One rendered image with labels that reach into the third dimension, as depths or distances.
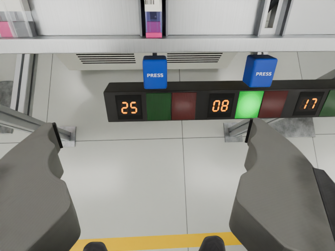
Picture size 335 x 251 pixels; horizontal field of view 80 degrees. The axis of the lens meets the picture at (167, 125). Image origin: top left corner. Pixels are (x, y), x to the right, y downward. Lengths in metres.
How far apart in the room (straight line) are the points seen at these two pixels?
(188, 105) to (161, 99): 0.03
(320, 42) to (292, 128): 0.86
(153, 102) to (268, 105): 0.14
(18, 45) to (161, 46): 0.12
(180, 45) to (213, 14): 0.05
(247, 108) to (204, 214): 0.71
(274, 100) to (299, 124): 0.83
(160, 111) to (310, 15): 0.18
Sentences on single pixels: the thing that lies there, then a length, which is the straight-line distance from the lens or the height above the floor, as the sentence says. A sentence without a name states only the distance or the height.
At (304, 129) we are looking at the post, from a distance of 1.12.
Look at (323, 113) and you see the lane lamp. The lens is 0.33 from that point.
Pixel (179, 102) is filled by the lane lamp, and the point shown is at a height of 0.66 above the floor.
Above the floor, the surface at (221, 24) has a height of 0.73.
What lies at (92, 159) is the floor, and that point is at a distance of 0.94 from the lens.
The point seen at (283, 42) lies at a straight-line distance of 0.22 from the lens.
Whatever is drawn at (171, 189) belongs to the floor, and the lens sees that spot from 0.90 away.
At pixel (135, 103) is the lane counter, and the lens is 0.24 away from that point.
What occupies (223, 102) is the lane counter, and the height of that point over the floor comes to 0.66.
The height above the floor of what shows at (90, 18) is 0.73.
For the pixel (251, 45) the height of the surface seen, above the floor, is 0.73.
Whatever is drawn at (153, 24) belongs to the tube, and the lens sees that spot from 0.19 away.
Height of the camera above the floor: 0.89
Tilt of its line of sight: 78 degrees down
